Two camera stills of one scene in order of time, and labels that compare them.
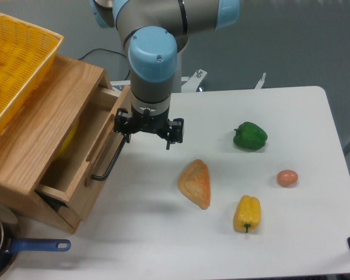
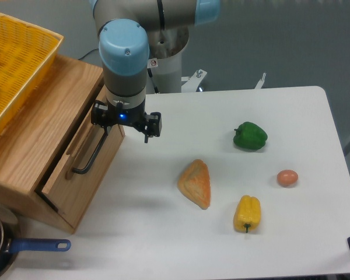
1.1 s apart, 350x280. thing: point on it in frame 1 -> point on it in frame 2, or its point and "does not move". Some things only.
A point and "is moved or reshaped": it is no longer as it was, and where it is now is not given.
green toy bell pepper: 250,136 does not move
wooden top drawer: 89,153 is moved or reshaped
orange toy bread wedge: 194,182 does not move
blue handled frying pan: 4,242 does not move
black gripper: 136,122 -> 136,116
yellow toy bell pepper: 247,214 does not move
